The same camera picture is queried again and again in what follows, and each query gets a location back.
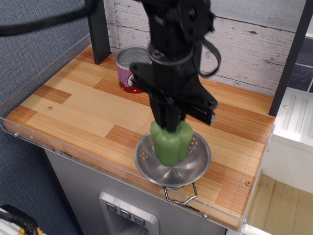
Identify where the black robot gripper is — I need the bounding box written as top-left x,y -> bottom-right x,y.
130,61 -> 218,132

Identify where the green toy bell pepper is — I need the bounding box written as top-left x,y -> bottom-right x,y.
150,121 -> 193,166

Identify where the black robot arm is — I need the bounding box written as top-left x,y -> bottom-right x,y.
130,0 -> 221,132

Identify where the stainless steel colander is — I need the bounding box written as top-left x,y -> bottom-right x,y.
134,132 -> 211,205

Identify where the purple cherries tin can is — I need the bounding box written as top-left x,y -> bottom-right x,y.
115,46 -> 151,94

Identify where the grey toy fridge cabinet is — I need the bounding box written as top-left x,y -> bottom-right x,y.
46,151 -> 226,235

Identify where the silver dispenser button panel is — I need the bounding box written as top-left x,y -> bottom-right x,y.
99,191 -> 159,235

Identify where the white toy sink unit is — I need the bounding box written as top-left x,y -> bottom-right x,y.
261,88 -> 313,193

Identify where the yellow object at corner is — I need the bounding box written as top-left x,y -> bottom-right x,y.
18,227 -> 44,235

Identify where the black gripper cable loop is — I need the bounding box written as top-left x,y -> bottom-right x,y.
195,38 -> 222,78

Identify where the dark grey right post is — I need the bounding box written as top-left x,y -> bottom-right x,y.
268,0 -> 313,117

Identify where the dark grey post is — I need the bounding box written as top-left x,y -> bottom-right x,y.
85,0 -> 111,65
268,0 -> 313,117

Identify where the dark grey left post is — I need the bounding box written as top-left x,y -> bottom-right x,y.
85,0 -> 111,65

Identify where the black braided cable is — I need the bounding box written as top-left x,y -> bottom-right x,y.
0,0 -> 98,37

